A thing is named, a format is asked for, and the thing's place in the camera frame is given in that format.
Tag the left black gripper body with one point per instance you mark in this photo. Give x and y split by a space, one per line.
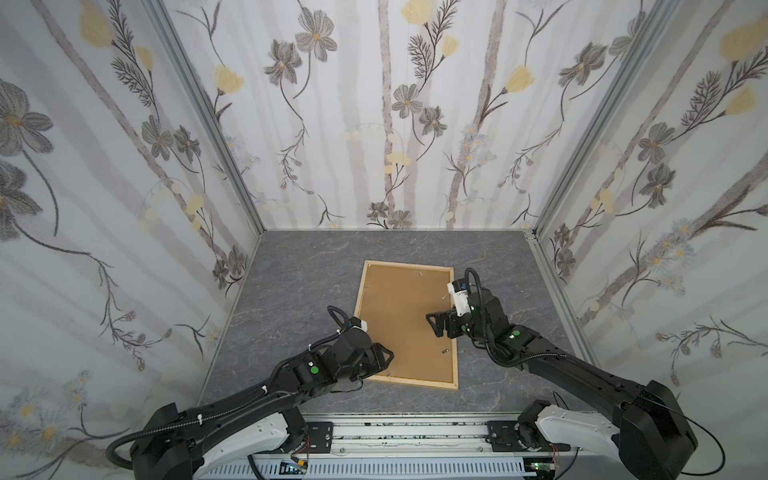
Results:
362 366

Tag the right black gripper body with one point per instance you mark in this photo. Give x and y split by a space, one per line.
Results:
450 321

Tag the brown frame backing board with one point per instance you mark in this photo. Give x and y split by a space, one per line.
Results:
408 324

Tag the wooden picture frame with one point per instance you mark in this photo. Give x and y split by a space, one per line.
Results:
360 288

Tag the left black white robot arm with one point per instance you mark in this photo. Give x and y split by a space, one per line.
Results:
157 452

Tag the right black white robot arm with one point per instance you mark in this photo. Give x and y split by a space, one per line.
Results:
640 426

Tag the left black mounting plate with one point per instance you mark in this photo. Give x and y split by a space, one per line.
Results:
317 439

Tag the black mounting plate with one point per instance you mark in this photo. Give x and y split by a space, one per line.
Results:
504 435
317 439

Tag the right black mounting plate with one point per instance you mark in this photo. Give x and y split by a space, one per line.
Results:
504 435

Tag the small green circuit board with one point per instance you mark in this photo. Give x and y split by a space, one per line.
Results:
293 467

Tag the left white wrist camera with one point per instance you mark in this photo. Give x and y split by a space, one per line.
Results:
355 322

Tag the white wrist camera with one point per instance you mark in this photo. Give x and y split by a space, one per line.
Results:
459 293
355 322

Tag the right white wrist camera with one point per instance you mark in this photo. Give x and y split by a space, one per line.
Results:
459 293

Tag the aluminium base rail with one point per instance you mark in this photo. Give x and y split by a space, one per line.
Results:
408 435

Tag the white slotted cable duct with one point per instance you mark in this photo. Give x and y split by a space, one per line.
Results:
403 468

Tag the right corner aluminium post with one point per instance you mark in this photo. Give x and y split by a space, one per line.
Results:
627 73

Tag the corner aluminium post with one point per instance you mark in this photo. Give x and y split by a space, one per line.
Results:
203 107
627 73

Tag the left corner aluminium post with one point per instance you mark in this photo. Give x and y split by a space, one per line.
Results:
203 107

